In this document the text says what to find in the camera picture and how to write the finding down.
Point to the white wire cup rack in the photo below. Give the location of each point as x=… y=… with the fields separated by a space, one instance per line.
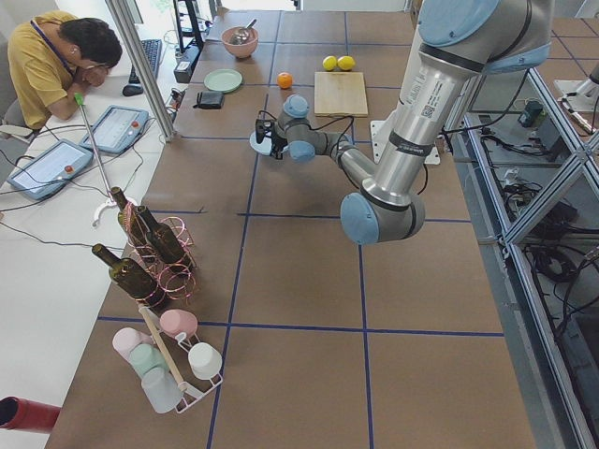
x=174 y=352

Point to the orange mandarin fruit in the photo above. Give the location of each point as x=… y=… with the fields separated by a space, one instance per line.
x=284 y=80

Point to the pink bowl with ice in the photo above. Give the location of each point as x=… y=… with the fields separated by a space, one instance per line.
x=240 y=50

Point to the light blue cup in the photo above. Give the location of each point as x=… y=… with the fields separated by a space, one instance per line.
x=161 y=390

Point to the aluminium frame post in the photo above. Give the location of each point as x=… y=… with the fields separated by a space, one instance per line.
x=124 y=23

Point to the red cylinder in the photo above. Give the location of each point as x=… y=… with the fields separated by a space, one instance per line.
x=27 y=415

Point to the black computer mouse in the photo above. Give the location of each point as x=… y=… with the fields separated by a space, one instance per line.
x=132 y=90

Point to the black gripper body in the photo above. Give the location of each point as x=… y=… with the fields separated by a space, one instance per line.
x=279 y=138

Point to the near teach pendant tablet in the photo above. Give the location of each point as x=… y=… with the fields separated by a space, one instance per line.
x=48 y=173

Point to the folded grey cloth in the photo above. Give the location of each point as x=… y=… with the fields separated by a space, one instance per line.
x=209 y=100

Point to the far teach pendant tablet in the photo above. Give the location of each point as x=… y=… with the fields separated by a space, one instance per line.
x=118 y=128

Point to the bamboo cutting board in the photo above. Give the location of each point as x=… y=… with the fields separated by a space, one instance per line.
x=339 y=94

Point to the light blue plate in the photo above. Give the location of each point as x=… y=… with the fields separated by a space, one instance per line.
x=264 y=147

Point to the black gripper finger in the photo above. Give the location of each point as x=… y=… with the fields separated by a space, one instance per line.
x=277 y=151

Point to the upper yellow lemon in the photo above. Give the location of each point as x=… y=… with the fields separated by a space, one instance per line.
x=330 y=63

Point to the light green plate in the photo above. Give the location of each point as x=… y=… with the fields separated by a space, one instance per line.
x=223 y=80

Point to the pale pink cup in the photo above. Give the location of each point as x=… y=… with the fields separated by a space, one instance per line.
x=126 y=339

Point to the dark green wine bottle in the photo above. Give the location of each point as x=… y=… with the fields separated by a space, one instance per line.
x=163 y=239

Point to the yellow lemon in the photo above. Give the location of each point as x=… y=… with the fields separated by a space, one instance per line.
x=330 y=63
x=346 y=63

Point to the light green cup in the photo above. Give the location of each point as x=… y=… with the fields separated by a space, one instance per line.
x=143 y=358

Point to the white cup on rack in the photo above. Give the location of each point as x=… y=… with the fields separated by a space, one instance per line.
x=205 y=361

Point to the teach pendant tablet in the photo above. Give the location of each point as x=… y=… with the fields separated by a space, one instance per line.
x=48 y=173
x=118 y=128

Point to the green tipped grabber stick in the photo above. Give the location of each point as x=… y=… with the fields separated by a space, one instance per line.
x=109 y=202

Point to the person in yellow shirt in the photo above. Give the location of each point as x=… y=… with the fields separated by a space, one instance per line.
x=55 y=56

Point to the steel ice scoop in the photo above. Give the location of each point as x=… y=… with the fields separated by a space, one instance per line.
x=242 y=34

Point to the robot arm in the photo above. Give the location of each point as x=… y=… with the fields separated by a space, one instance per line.
x=459 y=40

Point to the copper wire bottle rack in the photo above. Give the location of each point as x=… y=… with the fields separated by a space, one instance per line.
x=177 y=280

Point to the lower yellow lemon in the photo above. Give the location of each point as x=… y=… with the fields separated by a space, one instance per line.
x=346 y=63

